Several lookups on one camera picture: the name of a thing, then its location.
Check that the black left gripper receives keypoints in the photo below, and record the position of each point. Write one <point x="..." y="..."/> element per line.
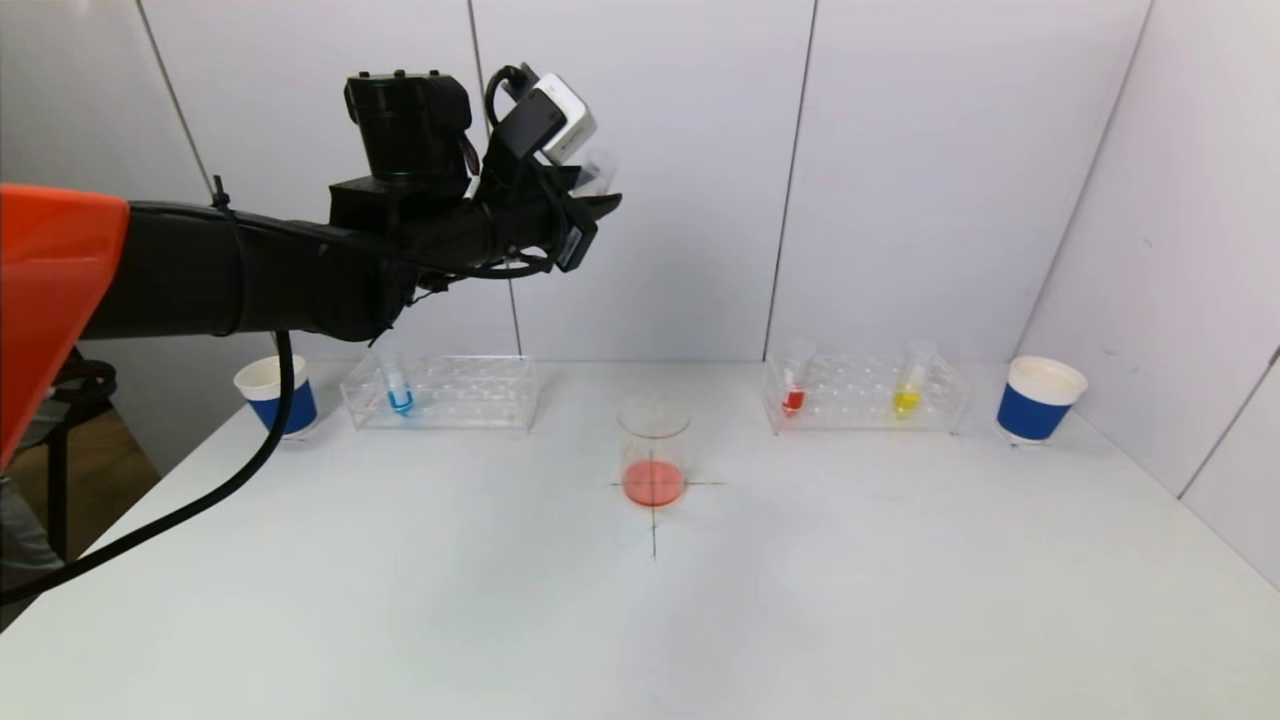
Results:
<point x="578" y="243"/>

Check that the test tube with orange pigment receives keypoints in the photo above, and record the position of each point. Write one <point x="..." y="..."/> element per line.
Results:
<point x="600" y="172"/>

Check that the test tube with yellow pigment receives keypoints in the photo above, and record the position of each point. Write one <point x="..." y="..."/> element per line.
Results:
<point x="906" y="401"/>

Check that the clear acrylic test tube rack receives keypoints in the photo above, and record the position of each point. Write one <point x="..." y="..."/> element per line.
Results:
<point x="850" y="395"/>
<point x="470" y="395"/>

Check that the test tube with blue pigment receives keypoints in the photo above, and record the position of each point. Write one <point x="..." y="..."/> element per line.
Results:
<point x="400" y="402"/>

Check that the test tube with red pigment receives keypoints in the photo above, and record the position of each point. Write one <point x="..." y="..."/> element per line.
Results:
<point x="793" y="401"/>

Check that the clear glass beaker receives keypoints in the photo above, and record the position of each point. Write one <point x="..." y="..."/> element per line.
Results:
<point x="654" y="480"/>

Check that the white paper cup blue sleeve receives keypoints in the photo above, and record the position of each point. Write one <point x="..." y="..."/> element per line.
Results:
<point x="262" y="380"/>
<point x="1032" y="412"/>

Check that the grey trousers of person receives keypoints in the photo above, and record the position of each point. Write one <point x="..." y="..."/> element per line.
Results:
<point x="20" y="540"/>

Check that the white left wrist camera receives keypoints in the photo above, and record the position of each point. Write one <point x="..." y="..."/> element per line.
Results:
<point x="560" y="115"/>

